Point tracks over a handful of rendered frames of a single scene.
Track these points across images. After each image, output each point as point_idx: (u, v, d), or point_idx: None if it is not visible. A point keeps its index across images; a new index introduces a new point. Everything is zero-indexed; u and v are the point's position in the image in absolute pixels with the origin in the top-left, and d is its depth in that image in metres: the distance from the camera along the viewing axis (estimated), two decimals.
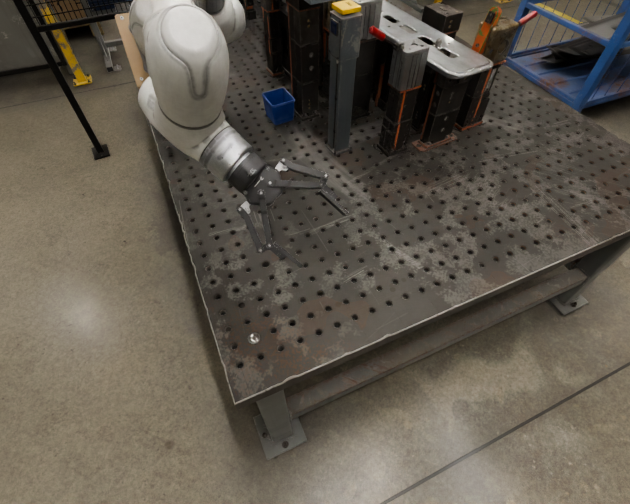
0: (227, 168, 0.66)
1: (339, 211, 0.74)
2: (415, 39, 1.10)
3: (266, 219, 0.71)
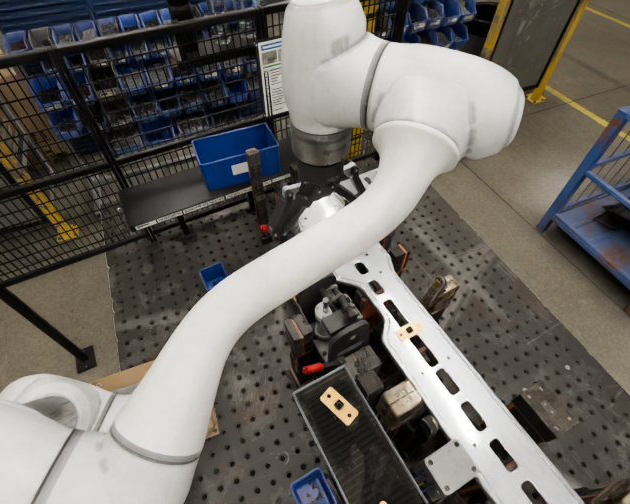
0: (321, 165, 0.54)
1: None
2: None
3: (301, 212, 0.63)
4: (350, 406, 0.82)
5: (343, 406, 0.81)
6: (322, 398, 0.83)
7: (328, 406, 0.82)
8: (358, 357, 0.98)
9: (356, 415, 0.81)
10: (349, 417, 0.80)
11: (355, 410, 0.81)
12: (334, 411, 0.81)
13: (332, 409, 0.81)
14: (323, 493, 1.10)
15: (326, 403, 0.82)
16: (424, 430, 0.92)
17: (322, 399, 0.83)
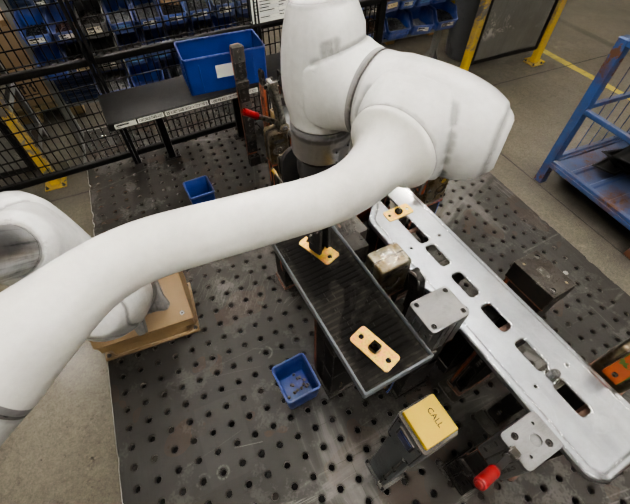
0: (330, 164, 0.54)
1: None
2: (533, 415, 0.66)
3: None
4: (331, 249, 0.76)
5: (323, 248, 0.76)
6: (301, 242, 0.77)
7: (307, 249, 0.76)
8: (342, 224, 0.92)
9: (337, 256, 0.75)
10: (329, 258, 0.75)
11: (336, 252, 0.76)
12: (313, 253, 0.75)
13: (311, 251, 0.76)
14: (307, 383, 1.04)
15: (305, 246, 0.77)
16: (412, 294, 0.87)
17: (301, 243, 0.77)
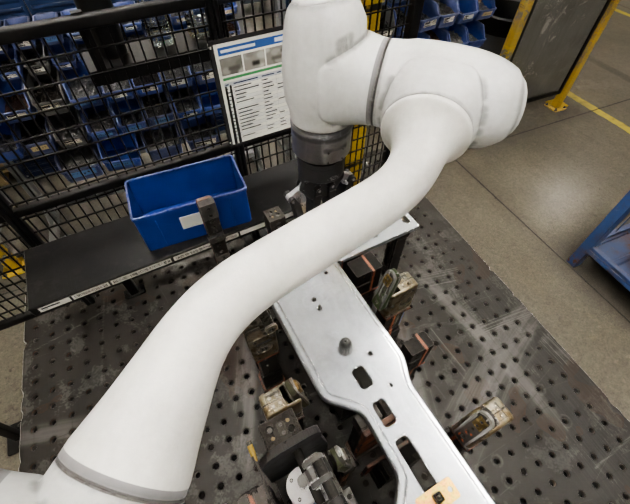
0: (322, 164, 0.54)
1: None
2: None
3: None
4: None
5: None
6: None
7: None
8: None
9: None
10: None
11: None
12: None
13: None
14: None
15: None
16: None
17: None
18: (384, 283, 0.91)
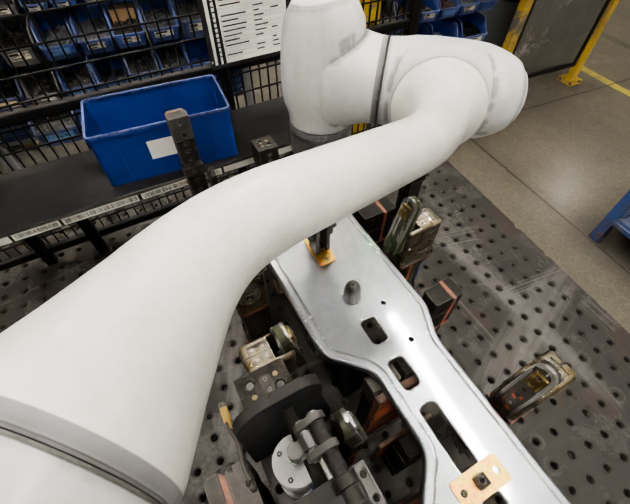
0: None
1: (321, 239, 0.76)
2: None
3: None
4: (330, 252, 0.76)
5: (322, 249, 0.76)
6: (304, 238, 0.78)
7: (307, 246, 0.77)
8: None
9: (333, 260, 0.74)
10: (325, 260, 0.74)
11: (334, 256, 0.75)
12: (311, 251, 0.76)
13: (310, 249, 0.76)
14: None
15: (307, 243, 0.77)
16: None
17: (304, 239, 0.78)
18: (401, 215, 0.72)
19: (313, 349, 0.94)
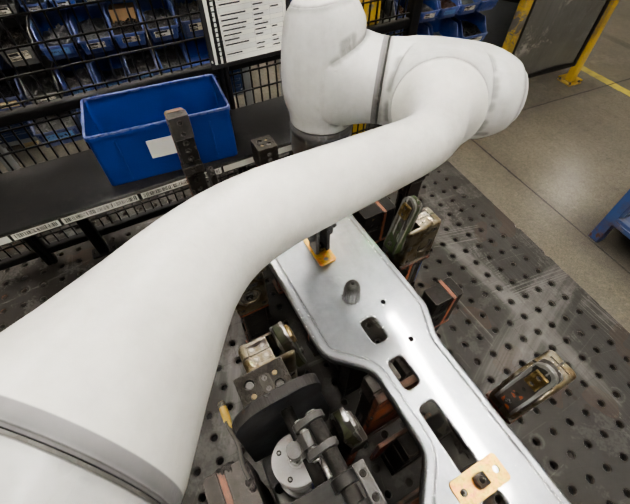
0: None
1: (321, 239, 0.76)
2: None
3: None
4: (330, 252, 0.76)
5: (322, 249, 0.76)
6: (304, 238, 0.78)
7: (307, 246, 0.77)
8: None
9: (333, 260, 0.74)
10: (325, 260, 0.74)
11: (334, 256, 0.75)
12: (311, 251, 0.76)
13: (310, 249, 0.76)
14: None
15: (307, 243, 0.77)
16: None
17: (304, 239, 0.78)
18: (401, 214, 0.72)
19: (313, 349, 0.94)
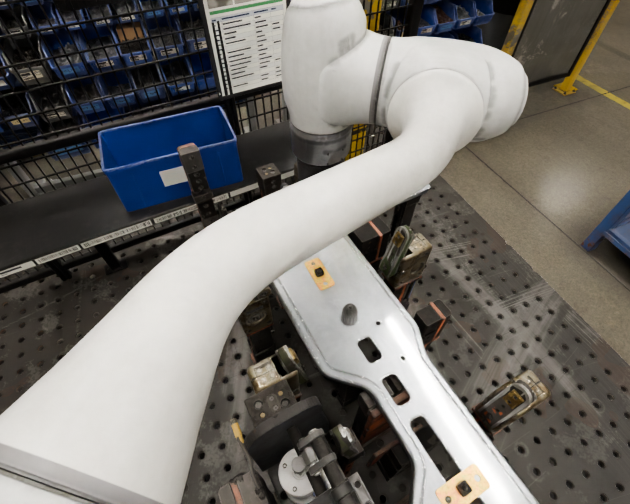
0: (321, 165, 0.54)
1: None
2: None
3: None
4: (329, 277, 0.83)
5: (322, 274, 0.83)
6: (306, 263, 0.85)
7: (309, 271, 0.84)
8: None
9: (332, 285, 0.81)
10: (324, 285, 0.81)
11: (333, 281, 0.82)
12: (312, 276, 0.83)
13: (311, 274, 0.83)
14: None
15: (308, 268, 0.84)
16: None
17: (306, 264, 0.85)
18: (395, 242, 0.79)
19: (314, 362, 1.01)
